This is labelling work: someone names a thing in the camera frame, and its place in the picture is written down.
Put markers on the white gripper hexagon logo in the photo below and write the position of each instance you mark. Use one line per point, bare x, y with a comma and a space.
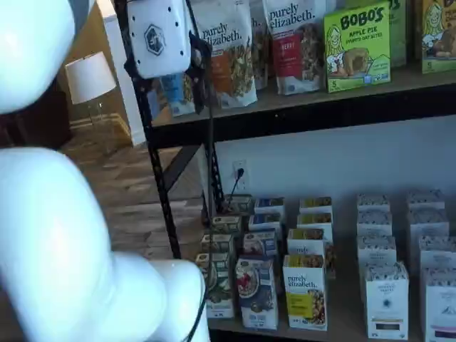
160, 35

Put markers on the blue white oatmeal box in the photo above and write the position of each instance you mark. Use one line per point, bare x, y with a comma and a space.
257, 292
260, 244
269, 204
265, 221

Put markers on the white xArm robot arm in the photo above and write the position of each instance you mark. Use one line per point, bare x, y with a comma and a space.
53, 231

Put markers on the black metal shelf rack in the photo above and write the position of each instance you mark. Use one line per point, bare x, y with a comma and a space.
285, 121

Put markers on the green white oatmeal box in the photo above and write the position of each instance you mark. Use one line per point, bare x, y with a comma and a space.
218, 244
239, 203
219, 285
226, 224

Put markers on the green Bobo's apple pie box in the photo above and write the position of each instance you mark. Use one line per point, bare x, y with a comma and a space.
356, 53

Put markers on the yellow white granola box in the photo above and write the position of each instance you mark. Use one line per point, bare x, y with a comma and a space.
304, 292
315, 221
308, 240
315, 203

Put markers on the yellow Bobo's box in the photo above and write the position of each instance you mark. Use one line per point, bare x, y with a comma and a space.
440, 35

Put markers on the blue granola bag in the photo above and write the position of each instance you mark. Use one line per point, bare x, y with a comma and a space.
176, 93

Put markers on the orange granola bag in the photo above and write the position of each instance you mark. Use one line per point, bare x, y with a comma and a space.
228, 53

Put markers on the white shade floor lamp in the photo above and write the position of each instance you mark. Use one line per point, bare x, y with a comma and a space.
90, 76

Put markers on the white granola bag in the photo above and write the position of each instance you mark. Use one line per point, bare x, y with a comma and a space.
260, 46

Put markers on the dark brown furniture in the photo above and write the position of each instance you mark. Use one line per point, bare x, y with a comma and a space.
53, 123

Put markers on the red granola bag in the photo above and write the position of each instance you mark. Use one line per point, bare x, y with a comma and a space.
295, 53

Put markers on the white speckled carton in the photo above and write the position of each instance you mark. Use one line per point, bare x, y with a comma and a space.
374, 222
429, 224
375, 251
438, 253
386, 303
425, 200
373, 202
440, 306

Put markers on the white wall outlet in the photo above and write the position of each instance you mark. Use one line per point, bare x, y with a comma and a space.
237, 182

